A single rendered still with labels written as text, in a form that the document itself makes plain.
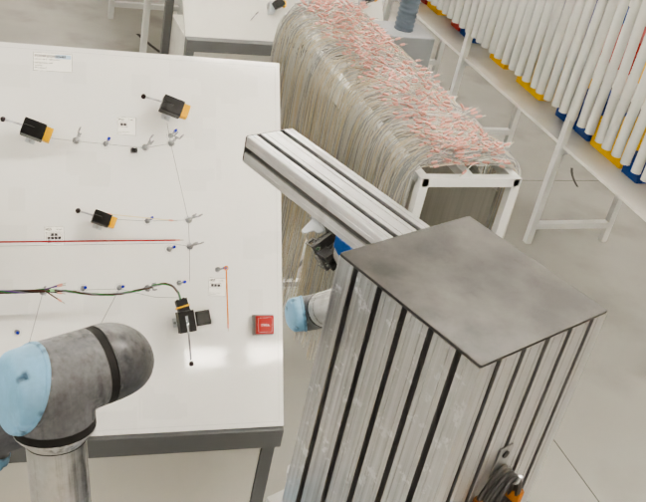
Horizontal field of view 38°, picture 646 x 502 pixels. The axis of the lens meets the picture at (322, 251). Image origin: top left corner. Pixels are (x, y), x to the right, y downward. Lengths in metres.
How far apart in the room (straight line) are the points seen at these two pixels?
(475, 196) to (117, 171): 1.23
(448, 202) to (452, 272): 2.13
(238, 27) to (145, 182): 2.79
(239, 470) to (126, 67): 1.17
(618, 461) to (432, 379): 3.29
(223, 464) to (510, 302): 1.68
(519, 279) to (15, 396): 0.68
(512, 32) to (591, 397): 2.30
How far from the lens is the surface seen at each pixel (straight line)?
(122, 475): 2.71
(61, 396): 1.33
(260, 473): 2.81
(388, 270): 1.18
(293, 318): 1.99
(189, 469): 2.74
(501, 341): 1.11
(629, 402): 4.75
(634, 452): 4.47
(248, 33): 5.28
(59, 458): 1.40
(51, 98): 2.59
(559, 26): 5.47
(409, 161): 2.84
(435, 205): 3.42
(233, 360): 2.60
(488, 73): 6.26
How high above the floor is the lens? 2.64
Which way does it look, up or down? 31 degrees down
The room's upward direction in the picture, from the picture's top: 13 degrees clockwise
